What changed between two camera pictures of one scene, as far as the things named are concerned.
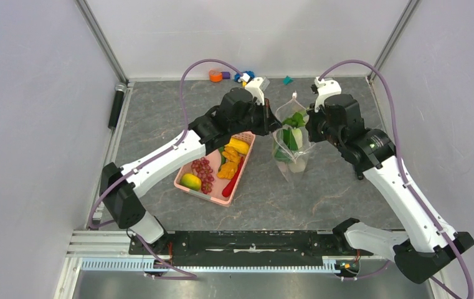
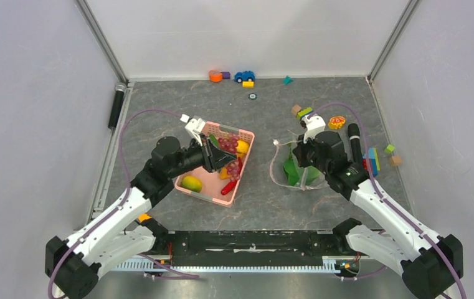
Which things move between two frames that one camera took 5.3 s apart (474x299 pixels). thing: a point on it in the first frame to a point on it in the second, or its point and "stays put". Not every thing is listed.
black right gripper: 313,135 to 299,151
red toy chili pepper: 229,189 stays put
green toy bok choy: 292,137 to 297,175
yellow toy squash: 240,146 stays put
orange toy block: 215,75 stays put
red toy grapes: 202,168 to 230,142
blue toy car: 246,76 stays put
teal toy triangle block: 287,80 stays put
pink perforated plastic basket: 214,177 stays put
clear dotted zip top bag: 292,142 to 285,170
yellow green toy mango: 190,182 stays put
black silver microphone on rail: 121,88 stays put
